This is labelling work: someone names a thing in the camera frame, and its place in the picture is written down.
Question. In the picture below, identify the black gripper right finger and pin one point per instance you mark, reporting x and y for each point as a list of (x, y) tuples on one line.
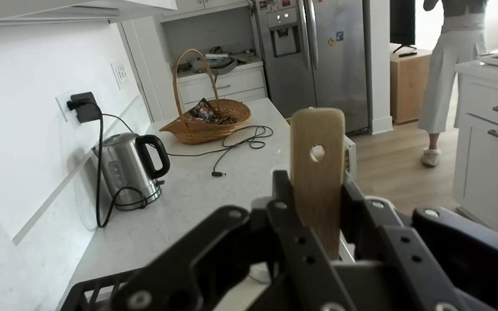
[(433, 265)]

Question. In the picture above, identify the dark snack bag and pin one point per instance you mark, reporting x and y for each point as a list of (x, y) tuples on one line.
[(209, 113)]

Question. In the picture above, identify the steel electric kettle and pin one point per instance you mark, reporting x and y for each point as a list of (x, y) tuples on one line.
[(126, 174)]

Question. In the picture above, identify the black wall plug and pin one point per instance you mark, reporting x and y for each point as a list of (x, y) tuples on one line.
[(86, 106)]

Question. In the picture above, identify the white base cabinet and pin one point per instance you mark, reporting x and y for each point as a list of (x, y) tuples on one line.
[(243, 87)]

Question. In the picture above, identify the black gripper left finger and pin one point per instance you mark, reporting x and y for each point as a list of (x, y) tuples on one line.
[(203, 253)]

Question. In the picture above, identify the person in white pants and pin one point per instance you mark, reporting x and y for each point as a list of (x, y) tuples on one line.
[(451, 75)]

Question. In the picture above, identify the black gas cooktop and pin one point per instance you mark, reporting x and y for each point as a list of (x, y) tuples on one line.
[(88, 291)]

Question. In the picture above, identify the steel refrigerator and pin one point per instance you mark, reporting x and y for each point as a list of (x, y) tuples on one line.
[(342, 70)]

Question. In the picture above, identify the black monitor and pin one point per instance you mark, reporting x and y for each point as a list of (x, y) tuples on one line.
[(402, 24)]

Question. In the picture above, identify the white island cabinet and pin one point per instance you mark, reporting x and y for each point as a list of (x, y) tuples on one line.
[(485, 174)]

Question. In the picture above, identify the white wall cabinet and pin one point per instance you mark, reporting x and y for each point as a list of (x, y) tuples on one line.
[(60, 10)]

